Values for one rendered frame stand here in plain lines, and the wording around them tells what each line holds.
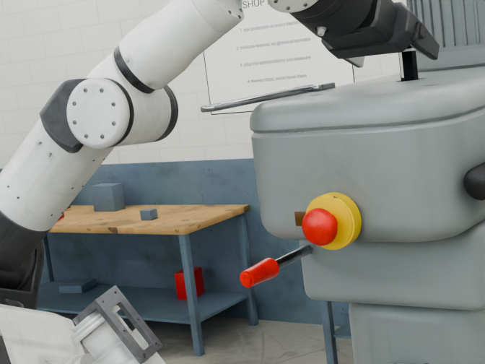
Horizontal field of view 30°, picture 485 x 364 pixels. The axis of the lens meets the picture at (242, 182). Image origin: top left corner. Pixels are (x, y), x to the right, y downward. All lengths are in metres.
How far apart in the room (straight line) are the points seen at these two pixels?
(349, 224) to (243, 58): 5.46
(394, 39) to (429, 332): 0.35
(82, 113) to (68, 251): 6.86
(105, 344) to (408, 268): 0.36
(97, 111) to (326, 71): 5.08
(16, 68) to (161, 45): 6.97
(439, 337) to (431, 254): 0.12
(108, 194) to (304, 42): 1.94
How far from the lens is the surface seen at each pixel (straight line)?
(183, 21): 0.99
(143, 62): 1.01
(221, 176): 6.63
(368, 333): 1.16
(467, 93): 0.99
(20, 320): 1.10
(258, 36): 6.31
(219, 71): 6.52
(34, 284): 1.19
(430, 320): 1.12
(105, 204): 6.99
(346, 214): 0.96
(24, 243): 1.13
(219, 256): 6.80
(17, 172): 1.10
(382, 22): 1.06
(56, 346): 1.11
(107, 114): 1.00
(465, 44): 1.30
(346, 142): 0.96
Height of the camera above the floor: 1.95
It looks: 8 degrees down
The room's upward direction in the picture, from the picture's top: 7 degrees counter-clockwise
